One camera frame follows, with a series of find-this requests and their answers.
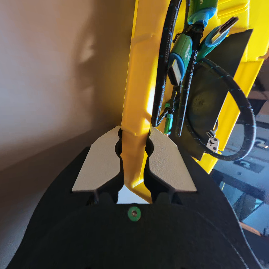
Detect braided hdmi cable green plugs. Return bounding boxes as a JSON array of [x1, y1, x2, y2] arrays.
[[175, 0, 219, 137], [151, 0, 193, 127], [185, 16, 257, 162]]

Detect black flat sheet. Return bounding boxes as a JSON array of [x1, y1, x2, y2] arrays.
[[207, 29, 253, 84]]

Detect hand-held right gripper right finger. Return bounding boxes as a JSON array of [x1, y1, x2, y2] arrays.
[[144, 126, 197, 194]]

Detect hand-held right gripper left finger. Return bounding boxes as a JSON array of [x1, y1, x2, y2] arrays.
[[71, 125, 124, 195]]

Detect black phone icon sign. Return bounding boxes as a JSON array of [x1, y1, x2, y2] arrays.
[[234, 159, 265, 174]]

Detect black flat adapter box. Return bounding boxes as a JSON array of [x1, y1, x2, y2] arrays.
[[180, 61, 228, 161]]

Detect yellow plastic bin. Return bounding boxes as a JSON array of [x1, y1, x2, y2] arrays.
[[121, 0, 265, 204]]

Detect thin cable small green plug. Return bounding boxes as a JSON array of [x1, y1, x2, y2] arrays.
[[159, 99, 176, 138]]

